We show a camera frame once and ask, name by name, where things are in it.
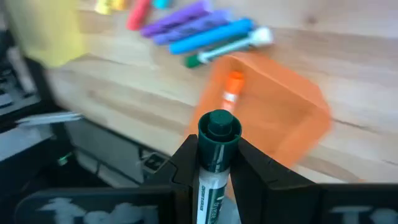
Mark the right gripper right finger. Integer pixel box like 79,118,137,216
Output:
229,136,322,224

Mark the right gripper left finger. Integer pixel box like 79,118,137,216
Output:
144,133,200,224

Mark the dark green whiteboard marker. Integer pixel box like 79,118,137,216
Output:
195,109,243,224

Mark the orange plastic bin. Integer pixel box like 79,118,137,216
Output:
185,51,333,170

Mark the orange whiteboard marker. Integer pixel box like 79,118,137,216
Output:
221,70,246,114

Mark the green Expo marker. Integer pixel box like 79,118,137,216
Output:
183,26,275,69

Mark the blue highlighter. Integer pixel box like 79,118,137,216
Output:
168,17,255,56

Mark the purple highlighter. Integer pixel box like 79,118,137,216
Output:
152,9,233,46
139,1,213,39

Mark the red highlighter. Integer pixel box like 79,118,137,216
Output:
126,0,154,32

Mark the teal highlighter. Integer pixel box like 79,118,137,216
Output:
152,0,171,10

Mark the plain yellow highlighter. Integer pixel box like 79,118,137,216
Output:
94,0,113,16

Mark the yellow plastic bin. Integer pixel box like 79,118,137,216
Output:
3,0,88,68

